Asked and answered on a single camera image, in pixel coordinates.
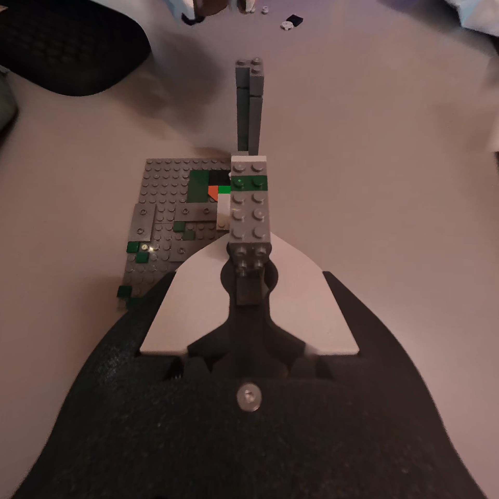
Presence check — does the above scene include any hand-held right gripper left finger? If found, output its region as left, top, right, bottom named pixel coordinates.
left=139, top=237, right=232, bottom=374

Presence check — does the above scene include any black mesh chair seat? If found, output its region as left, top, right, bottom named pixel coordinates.
left=0, top=0, right=152, bottom=97

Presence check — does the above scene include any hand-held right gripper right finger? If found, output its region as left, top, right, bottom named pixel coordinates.
left=268, top=232, right=360, bottom=372

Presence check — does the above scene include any tall grey brick column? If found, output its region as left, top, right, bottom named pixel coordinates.
left=235, top=57, right=265, bottom=153

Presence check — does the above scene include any grey desk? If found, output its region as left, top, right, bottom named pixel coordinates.
left=0, top=0, right=499, bottom=499

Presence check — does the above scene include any white plastic bag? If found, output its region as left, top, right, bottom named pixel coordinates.
left=444, top=0, right=499, bottom=37

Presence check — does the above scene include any grey brick baseplate build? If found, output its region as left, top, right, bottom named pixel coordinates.
left=117, top=158, right=234, bottom=312

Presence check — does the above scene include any grey brick wall block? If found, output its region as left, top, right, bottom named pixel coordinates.
left=228, top=155, right=272, bottom=306

